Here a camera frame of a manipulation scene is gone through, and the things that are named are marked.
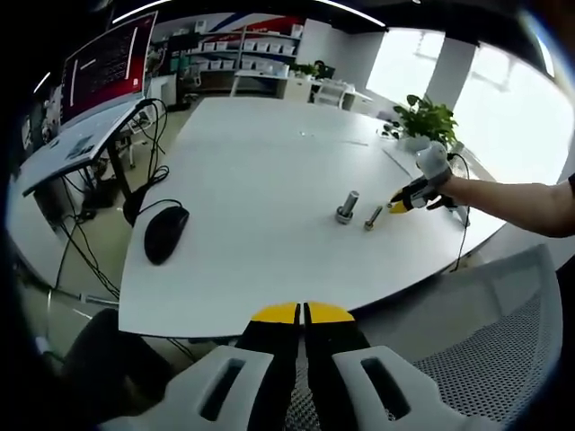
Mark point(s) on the person's right hand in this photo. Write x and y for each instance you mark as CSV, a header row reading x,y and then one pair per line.
x,y
456,193

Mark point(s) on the large threaded steel stud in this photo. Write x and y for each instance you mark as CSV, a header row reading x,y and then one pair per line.
x,y
350,199

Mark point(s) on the computer monitor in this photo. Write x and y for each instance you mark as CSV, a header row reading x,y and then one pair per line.
x,y
103,67

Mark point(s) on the white cabinet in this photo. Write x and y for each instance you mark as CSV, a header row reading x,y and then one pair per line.
x,y
161,90

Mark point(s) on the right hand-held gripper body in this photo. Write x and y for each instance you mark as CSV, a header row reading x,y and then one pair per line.
x,y
433,161

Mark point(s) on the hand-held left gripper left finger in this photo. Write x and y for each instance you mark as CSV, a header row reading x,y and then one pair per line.
x,y
265,359

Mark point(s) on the black seat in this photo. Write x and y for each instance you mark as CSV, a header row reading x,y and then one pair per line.
x,y
112,354

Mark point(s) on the small green shelf plant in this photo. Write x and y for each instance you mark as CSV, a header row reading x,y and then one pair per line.
x,y
305,69

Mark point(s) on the small white table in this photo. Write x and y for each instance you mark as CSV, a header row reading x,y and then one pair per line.
x,y
260,76

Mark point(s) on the white slatted chair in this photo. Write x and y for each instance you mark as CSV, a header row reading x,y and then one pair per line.
x,y
334,94

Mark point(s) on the small threaded steel stud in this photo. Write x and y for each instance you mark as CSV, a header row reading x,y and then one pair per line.
x,y
374,216

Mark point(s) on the large potted green plant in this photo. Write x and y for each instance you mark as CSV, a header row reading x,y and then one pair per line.
x,y
427,119

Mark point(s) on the black computer mouse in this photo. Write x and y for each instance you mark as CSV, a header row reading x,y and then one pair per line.
x,y
164,235

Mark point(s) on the white standing desk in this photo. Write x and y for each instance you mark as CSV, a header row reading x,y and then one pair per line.
x,y
67,152

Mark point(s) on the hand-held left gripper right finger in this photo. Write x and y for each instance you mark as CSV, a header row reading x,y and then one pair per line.
x,y
337,341

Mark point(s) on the shelf with white boxes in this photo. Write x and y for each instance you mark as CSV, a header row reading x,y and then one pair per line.
x,y
251,45

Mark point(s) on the grey mesh office chair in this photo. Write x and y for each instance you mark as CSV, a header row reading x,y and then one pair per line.
x,y
494,350

